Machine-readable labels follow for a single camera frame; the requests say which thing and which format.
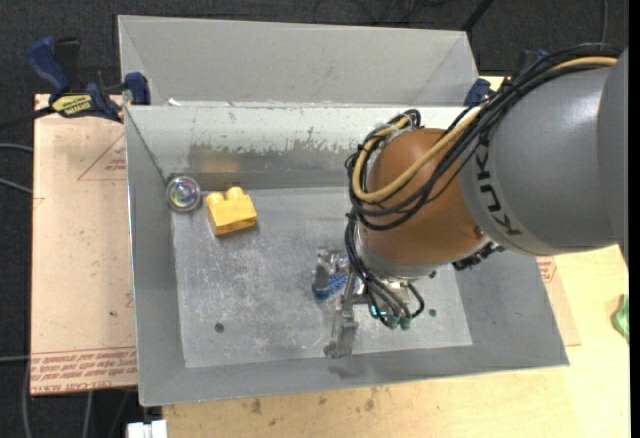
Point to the pale green soft thing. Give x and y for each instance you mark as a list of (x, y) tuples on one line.
[(622, 321)]

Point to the grey metal bin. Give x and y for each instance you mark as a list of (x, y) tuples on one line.
[(260, 286)]

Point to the yellow toy building block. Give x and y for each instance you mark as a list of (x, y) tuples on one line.
[(231, 212)]

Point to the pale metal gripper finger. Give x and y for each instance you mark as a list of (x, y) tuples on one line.
[(350, 333), (336, 345)]

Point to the clear iridescent glass ball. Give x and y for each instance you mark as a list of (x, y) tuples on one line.
[(183, 193)]

